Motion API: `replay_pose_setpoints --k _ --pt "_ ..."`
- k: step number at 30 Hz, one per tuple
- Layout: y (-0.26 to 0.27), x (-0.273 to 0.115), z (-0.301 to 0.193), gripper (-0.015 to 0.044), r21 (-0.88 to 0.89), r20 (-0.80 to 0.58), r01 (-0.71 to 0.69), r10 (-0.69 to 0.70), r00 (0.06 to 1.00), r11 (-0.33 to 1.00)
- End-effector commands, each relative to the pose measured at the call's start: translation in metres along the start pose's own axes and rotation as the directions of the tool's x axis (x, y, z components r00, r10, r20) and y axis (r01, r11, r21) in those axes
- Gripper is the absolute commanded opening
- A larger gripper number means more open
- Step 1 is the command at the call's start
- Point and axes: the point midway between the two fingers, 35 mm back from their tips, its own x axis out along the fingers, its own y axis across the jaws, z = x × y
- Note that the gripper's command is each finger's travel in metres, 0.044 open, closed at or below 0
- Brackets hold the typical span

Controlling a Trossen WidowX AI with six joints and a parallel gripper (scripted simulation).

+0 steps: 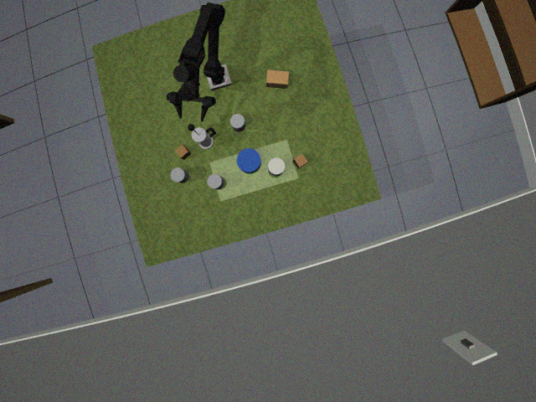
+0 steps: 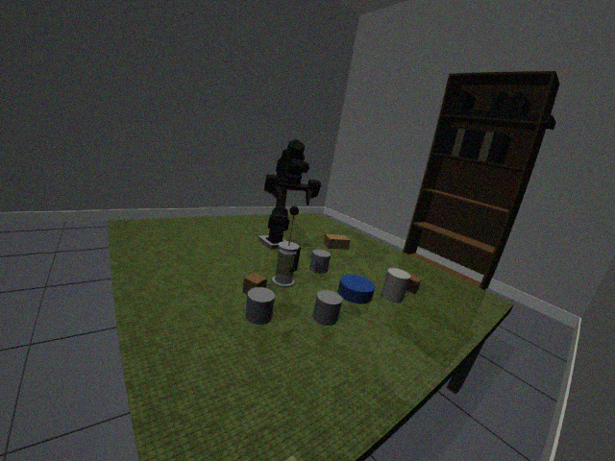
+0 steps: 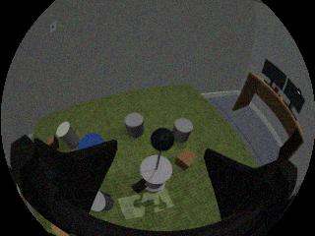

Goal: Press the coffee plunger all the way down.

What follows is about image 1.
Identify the tan rectangular block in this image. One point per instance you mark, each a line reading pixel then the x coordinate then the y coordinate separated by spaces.
pixel 277 79

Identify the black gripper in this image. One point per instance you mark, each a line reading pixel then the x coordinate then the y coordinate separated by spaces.
pixel 207 101

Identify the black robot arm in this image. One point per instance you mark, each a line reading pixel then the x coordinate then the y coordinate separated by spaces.
pixel 192 55

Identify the brown cube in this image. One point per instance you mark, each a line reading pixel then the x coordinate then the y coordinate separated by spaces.
pixel 183 152
pixel 300 160

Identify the grey cylinder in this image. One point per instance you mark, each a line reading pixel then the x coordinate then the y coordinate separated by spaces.
pixel 276 166
pixel 179 175
pixel 215 181
pixel 238 123

